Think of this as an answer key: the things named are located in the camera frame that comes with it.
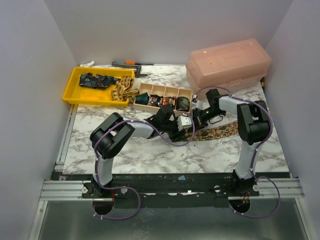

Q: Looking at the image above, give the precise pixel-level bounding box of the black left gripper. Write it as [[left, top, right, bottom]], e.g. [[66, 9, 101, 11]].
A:
[[161, 116, 186, 143]]

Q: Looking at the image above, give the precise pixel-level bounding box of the paisley flamingo patterned tie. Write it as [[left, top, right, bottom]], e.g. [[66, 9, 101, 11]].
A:
[[192, 121, 239, 141]]

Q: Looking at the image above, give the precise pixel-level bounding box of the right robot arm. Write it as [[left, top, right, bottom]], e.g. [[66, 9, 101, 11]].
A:
[[192, 88, 273, 196]]

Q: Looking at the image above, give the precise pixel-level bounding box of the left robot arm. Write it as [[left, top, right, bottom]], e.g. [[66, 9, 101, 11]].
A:
[[89, 105, 196, 198]]

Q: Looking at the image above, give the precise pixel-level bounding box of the green feather rolled tie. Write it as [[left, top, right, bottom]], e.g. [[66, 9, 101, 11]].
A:
[[175, 96, 190, 112]]

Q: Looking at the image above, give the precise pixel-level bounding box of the red floral rolled tie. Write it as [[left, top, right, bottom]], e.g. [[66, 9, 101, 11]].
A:
[[162, 96, 177, 109]]

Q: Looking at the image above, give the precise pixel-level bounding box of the black floral rolled tie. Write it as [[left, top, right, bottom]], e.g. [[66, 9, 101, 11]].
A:
[[147, 94, 163, 108]]

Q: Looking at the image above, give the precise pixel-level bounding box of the dark green rolled tie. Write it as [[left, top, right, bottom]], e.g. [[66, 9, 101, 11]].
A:
[[135, 92, 149, 106]]

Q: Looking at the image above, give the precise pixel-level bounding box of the wooden compartment organizer box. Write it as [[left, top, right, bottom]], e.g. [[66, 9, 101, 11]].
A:
[[132, 82, 194, 119]]

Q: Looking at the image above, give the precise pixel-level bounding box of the pink translucent plastic box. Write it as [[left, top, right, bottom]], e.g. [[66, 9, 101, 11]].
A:
[[185, 38, 272, 99]]

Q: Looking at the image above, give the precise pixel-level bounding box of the beige beetle patterned tie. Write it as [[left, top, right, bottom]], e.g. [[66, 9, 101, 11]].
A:
[[111, 76, 140, 102]]

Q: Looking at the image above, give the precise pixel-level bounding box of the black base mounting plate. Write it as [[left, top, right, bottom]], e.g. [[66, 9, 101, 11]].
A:
[[41, 172, 293, 210]]

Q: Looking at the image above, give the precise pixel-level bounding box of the navy floral patterned tie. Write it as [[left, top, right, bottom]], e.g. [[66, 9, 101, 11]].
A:
[[78, 72, 119, 90]]

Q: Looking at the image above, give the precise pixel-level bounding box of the white plastic piece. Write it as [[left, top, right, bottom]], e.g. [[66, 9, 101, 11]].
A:
[[79, 60, 95, 68]]

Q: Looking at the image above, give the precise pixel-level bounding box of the yellow plastic tray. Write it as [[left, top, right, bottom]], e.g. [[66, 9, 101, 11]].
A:
[[62, 66, 134, 107]]

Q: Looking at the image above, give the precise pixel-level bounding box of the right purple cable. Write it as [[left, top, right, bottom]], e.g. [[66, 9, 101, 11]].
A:
[[193, 86, 282, 219]]

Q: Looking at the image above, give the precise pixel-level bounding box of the purple cable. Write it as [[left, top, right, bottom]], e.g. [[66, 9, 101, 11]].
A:
[[92, 112, 196, 221], [193, 86, 282, 219]]

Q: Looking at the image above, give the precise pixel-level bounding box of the orange handled tool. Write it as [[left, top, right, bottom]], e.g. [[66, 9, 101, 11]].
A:
[[111, 61, 154, 69]]

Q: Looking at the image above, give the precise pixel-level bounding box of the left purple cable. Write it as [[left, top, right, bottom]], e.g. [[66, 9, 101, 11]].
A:
[[92, 112, 196, 221]]

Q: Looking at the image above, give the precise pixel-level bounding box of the aluminium rail frame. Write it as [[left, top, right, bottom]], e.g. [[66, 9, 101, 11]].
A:
[[30, 105, 309, 240]]

